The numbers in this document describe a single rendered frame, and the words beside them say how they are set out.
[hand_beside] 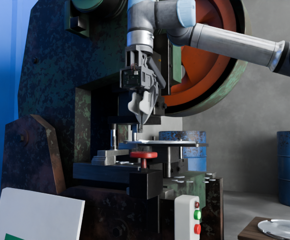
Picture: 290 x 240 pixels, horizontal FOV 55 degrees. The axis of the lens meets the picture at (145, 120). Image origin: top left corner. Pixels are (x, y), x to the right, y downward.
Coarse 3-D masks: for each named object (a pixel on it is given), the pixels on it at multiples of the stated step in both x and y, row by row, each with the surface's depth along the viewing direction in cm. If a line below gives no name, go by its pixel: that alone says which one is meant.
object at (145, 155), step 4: (132, 152) 78; (136, 152) 78; (140, 152) 78; (144, 152) 77; (148, 152) 77; (152, 152) 78; (156, 152) 79; (132, 156) 78; (136, 156) 77; (140, 156) 76; (144, 156) 76; (148, 156) 76; (152, 156) 77; (156, 156) 79; (144, 160) 78; (144, 164) 78
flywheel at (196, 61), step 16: (208, 0) 145; (224, 0) 137; (208, 16) 144; (224, 16) 137; (240, 32) 142; (192, 48) 148; (192, 64) 147; (208, 64) 143; (224, 64) 135; (192, 80) 147; (208, 80) 139; (224, 80) 144; (176, 96) 147; (192, 96) 143; (208, 96) 149
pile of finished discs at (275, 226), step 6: (264, 222) 144; (270, 222) 144; (276, 222) 144; (282, 222) 144; (288, 222) 144; (258, 228) 137; (264, 228) 135; (270, 228) 135; (276, 228) 134; (282, 228) 133; (288, 228) 133; (270, 234) 126; (276, 234) 126; (282, 234) 126; (288, 234) 126
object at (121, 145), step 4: (120, 144) 115; (124, 144) 113; (128, 144) 113; (132, 144) 112; (136, 144) 111; (120, 148) 114; (124, 148) 113; (128, 148) 112; (132, 148) 112; (136, 148) 110; (140, 148) 113; (144, 148) 115; (148, 148) 119
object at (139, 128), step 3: (132, 126) 118; (135, 126) 117; (138, 126) 118; (141, 126) 119; (132, 129) 118; (135, 129) 117; (138, 129) 118; (141, 129) 119; (132, 132) 118; (135, 132) 117; (138, 132) 118; (141, 132) 118
